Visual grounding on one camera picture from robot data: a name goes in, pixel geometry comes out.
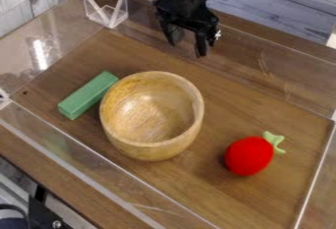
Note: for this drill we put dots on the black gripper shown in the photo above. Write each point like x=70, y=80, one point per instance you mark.
x=187, y=14

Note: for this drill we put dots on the red plush strawberry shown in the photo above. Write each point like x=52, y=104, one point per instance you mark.
x=248, y=156

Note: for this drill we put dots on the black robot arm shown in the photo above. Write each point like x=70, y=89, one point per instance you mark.
x=188, y=14

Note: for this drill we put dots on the wooden bowl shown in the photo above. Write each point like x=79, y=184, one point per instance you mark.
x=152, y=113

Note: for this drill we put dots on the green rectangular block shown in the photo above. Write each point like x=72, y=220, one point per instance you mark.
x=86, y=96

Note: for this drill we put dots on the black table clamp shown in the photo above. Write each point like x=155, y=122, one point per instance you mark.
x=43, y=218

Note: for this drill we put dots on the clear acrylic corner bracket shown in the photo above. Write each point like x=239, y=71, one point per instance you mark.
x=107, y=16

